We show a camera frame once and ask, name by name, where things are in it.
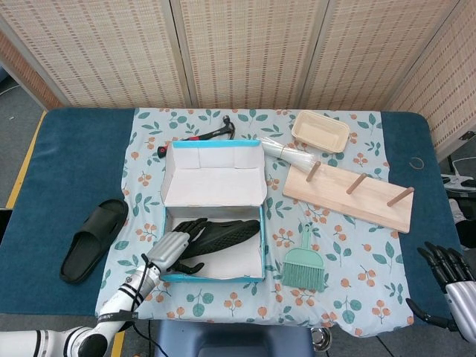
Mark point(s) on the white blue shoe box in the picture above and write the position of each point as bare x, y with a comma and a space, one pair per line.
212, 182

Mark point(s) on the clear plastic bag roll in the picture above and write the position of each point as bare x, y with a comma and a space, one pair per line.
290, 156

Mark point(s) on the black red claw hammer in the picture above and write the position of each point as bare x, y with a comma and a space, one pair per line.
223, 130

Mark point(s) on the bamboo folding screen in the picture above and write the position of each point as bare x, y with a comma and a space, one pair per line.
241, 52

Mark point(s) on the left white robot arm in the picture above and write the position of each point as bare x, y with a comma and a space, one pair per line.
115, 308

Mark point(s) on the tan rubber band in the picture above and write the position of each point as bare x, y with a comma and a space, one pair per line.
410, 162

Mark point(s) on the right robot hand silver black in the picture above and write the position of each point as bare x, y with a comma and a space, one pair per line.
463, 305

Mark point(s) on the white chair base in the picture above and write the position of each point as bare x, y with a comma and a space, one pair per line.
459, 182

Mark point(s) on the black rubber slipper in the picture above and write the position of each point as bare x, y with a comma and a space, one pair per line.
230, 234
74, 267

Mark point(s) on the floral light blue tablecloth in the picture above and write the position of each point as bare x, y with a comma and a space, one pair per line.
353, 260

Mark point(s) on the wooden board with pegs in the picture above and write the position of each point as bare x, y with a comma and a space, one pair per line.
334, 197

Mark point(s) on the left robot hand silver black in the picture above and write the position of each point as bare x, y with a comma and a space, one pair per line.
169, 249

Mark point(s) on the beige rectangular tray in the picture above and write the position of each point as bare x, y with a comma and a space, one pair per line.
320, 132

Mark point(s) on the white shoe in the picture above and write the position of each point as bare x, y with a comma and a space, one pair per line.
463, 210

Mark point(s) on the green hand brush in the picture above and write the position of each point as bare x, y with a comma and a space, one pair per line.
303, 260

